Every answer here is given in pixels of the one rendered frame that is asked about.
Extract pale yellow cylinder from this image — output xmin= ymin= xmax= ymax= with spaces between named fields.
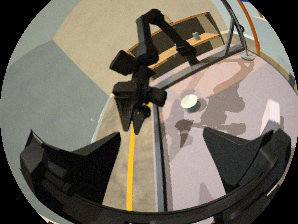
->
xmin=181 ymin=95 xmax=199 ymax=113

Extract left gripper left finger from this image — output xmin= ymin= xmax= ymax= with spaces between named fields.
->
xmin=41 ymin=132 xmax=121 ymax=204

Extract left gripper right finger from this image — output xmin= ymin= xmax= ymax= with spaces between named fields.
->
xmin=203 ymin=127 xmax=274 ymax=194

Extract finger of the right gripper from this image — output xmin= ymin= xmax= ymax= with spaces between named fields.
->
xmin=132 ymin=113 xmax=149 ymax=135
xmin=114 ymin=96 xmax=142 ymax=132

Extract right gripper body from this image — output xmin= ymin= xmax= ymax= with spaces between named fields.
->
xmin=112 ymin=77 xmax=151 ymax=116

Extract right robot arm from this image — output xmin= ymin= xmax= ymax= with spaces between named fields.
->
xmin=109 ymin=9 xmax=200 ymax=107

